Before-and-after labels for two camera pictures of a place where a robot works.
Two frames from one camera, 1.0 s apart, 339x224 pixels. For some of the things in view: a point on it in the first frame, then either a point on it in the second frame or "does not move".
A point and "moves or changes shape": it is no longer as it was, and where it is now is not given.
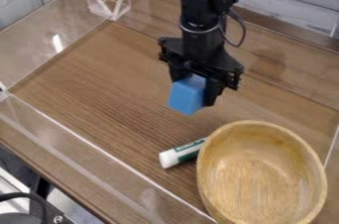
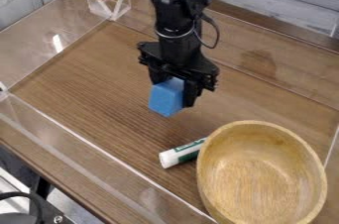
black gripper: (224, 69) -> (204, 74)
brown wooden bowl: (261, 174) does not move
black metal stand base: (55, 216) does not move
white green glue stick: (184, 154) does not move
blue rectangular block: (188, 93) moves or changes shape
